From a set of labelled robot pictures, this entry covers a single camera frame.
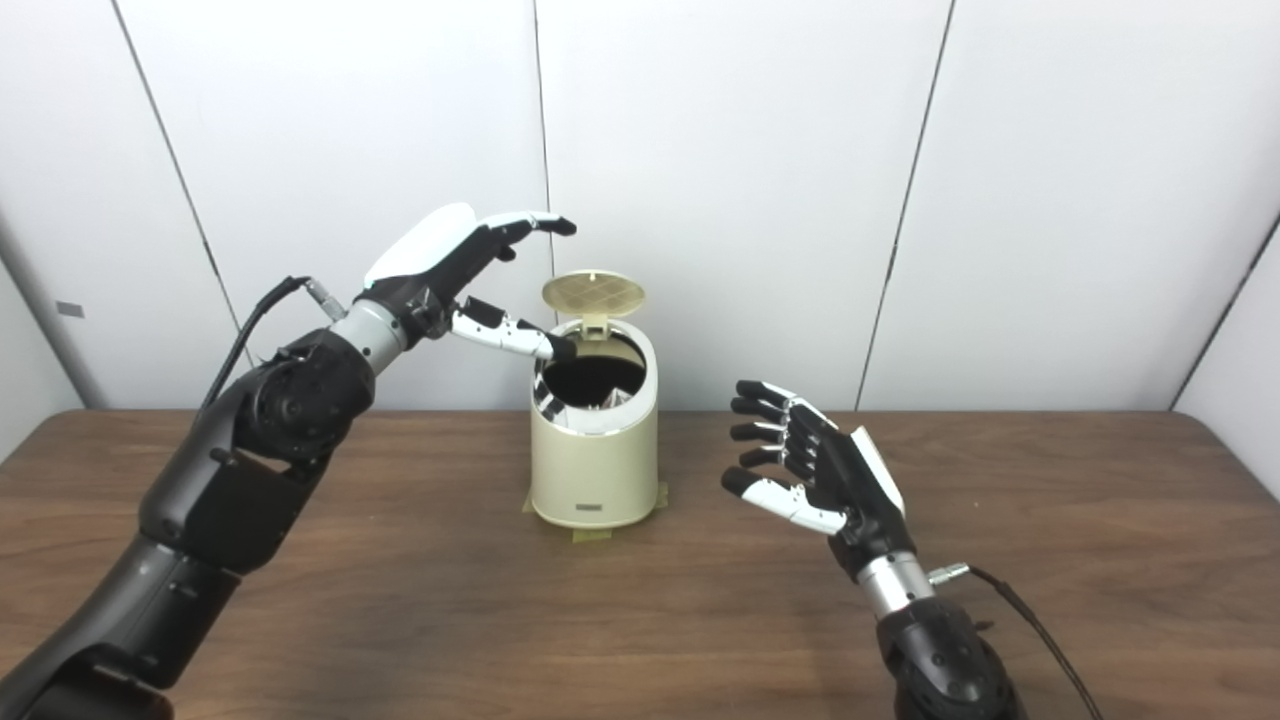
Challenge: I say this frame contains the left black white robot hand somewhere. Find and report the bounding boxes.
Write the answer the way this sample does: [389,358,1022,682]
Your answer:
[362,202,578,366]

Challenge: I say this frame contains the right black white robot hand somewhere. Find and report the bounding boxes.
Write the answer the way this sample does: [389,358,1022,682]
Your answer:
[722,379,916,583]

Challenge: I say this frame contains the round cream bin lid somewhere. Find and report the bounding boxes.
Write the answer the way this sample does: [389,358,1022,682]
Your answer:
[541,269,647,341]

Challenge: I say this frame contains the cream-colored bin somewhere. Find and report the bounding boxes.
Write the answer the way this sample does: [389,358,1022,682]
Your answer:
[528,318,661,529]

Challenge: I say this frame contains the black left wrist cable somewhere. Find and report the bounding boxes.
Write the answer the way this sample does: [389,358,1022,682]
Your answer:
[200,275,348,411]

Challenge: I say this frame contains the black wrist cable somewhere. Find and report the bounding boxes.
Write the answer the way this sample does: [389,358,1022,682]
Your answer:
[200,275,348,411]
[928,563,1104,720]

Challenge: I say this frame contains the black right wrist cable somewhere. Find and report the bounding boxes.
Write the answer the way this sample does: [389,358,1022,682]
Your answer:
[928,563,1104,720]

